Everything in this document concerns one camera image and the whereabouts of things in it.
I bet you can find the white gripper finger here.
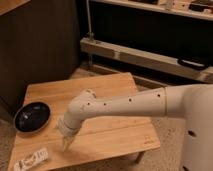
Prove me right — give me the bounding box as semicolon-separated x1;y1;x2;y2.
66;137;75;149
61;137;67;149

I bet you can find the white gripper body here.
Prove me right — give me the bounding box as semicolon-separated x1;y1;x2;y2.
57;118;77;139

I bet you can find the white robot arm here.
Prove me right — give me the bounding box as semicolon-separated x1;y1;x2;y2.
57;84;213;171

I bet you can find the black ceramic bowl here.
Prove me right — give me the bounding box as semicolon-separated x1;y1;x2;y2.
14;102;51;133

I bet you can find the wooden table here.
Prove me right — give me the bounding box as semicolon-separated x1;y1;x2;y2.
8;73;160;171

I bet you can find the metal pole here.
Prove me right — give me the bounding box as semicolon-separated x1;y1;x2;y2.
86;0;94;40

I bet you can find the wooden shelf beam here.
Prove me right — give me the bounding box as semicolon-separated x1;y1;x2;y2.
80;38;213;83

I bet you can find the upper wooden shelf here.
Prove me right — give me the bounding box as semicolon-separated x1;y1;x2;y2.
92;0;213;21

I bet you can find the black handle object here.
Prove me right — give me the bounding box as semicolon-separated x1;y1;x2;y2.
177;59;209;71

